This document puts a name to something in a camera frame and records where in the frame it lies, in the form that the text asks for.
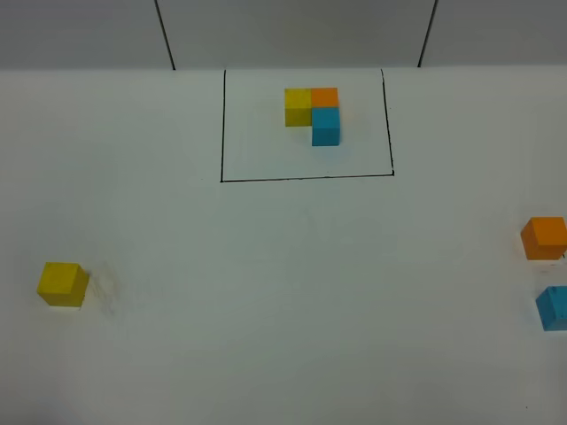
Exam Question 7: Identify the blue template block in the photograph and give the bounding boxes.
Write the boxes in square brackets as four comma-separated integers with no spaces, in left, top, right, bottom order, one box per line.
[312,107,341,147]

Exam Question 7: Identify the yellow template block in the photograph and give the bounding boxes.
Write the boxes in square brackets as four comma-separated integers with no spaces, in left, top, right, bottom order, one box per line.
[284,89,312,127]

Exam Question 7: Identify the orange template block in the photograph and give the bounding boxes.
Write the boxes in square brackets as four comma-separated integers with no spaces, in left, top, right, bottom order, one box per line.
[311,88,339,108]

